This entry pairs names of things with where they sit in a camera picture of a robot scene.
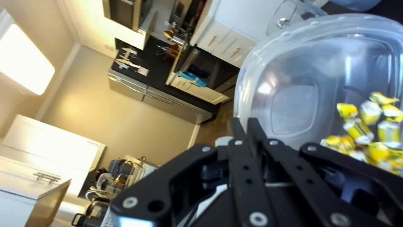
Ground white kitchen cabinets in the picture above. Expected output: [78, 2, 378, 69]
[165, 0, 294, 106]

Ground clear glass jar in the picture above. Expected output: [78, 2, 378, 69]
[265, 0, 325, 35]

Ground clear plastic candy bowl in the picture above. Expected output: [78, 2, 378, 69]
[234, 14, 403, 147]

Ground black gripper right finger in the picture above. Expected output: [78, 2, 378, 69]
[247, 118, 403, 227]

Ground yellow candies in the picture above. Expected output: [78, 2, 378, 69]
[320, 92, 403, 176]

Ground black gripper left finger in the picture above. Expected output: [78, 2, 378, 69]
[109, 118, 275, 227]

